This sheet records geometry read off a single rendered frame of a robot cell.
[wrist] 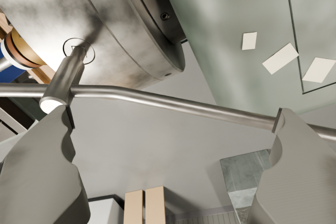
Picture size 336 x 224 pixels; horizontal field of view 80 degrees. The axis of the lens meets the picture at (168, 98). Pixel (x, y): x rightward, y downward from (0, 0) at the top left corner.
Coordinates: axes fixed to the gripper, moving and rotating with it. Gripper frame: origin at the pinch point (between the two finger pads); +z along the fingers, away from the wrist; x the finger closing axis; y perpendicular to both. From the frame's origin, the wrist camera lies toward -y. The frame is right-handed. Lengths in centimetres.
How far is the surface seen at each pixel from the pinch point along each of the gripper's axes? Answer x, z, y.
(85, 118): -85, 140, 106
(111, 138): -65, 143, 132
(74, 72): -9.2, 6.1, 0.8
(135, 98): -3.3, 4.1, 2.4
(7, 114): -52, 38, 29
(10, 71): -39, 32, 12
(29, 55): -25.3, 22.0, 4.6
